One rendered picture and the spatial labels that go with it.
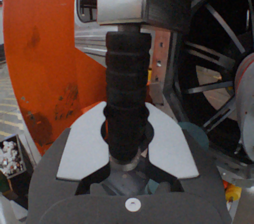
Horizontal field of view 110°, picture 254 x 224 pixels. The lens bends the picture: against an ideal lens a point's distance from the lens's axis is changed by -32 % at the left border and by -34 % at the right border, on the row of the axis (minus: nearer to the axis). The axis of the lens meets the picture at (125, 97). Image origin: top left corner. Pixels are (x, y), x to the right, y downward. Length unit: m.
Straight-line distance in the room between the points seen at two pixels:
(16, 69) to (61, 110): 0.15
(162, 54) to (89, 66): 0.20
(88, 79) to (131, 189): 0.41
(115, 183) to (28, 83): 0.44
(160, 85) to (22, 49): 0.32
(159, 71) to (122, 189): 0.43
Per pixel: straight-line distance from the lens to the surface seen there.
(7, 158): 0.52
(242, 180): 0.44
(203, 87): 0.41
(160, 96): 0.35
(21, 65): 0.29
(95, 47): 0.90
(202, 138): 0.26
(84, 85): 0.38
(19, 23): 0.29
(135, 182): 0.54
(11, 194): 0.40
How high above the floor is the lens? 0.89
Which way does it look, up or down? 28 degrees down
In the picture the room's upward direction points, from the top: 3 degrees clockwise
